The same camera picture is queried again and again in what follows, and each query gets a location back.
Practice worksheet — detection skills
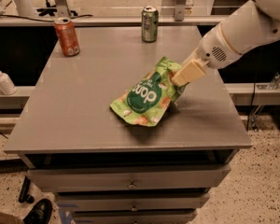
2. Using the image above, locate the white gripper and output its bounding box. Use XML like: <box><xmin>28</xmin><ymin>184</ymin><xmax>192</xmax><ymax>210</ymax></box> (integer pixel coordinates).
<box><xmin>171</xmin><ymin>24</ymin><xmax>242</xmax><ymax>87</ymax></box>

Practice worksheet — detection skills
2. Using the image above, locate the green rice chip bag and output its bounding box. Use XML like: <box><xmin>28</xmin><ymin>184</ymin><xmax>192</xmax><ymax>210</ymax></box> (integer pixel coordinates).
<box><xmin>110</xmin><ymin>57</ymin><xmax>185</xmax><ymax>127</ymax></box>

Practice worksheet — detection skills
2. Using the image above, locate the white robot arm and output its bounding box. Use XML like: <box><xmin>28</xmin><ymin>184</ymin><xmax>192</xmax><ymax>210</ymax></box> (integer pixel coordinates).
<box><xmin>172</xmin><ymin>0</ymin><xmax>280</xmax><ymax>87</ymax></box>

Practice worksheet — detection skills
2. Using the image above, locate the green soda can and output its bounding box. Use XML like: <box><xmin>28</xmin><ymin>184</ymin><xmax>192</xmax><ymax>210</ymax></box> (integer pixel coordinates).
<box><xmin>141</xmin><ymin>6</ymin><xmax>159</xmax><ymax>43</ymax></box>

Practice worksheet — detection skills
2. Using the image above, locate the orange soda can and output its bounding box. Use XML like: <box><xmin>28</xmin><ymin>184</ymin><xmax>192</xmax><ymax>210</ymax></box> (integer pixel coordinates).
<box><xmin>54</xmin><ymin>17</ymin><xmax>80</xmax><ymax>57</ymax></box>

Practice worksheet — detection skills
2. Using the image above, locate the grey drawer cabinet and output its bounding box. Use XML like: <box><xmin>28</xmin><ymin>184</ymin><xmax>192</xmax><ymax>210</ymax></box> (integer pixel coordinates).
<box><xmin>5</xmin><ymin>26</ymin><xmax>250</xmax><ymax>224</ymax></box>

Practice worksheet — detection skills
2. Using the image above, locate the black office chair base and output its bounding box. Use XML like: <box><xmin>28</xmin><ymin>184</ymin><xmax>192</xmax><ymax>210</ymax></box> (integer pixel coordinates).
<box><xmin>36</xmin><ymin>0</ymin><xmax>78</xmax><ymax>18</ymax></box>

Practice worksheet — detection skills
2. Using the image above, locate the white pump bottle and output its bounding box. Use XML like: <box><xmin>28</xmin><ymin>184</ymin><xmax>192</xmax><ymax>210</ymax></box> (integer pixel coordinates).
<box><xmin>0</xmin><ymin>70</ymin><xmax>17</xmax><ymax>95</ymax></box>

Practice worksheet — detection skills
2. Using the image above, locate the black shoe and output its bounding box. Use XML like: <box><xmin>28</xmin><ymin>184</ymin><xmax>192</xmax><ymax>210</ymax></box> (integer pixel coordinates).
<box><xmin>23</xmin><ymin>199</ymin><xmax>52</xmax><ymax>224</ymax></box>

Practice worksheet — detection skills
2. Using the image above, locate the black cable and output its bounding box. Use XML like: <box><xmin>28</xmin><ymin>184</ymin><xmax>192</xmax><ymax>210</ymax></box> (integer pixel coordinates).
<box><xmin>1</xmin><ymin>13</ymin><xmax>94</xmax><ymax>23</ymax></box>

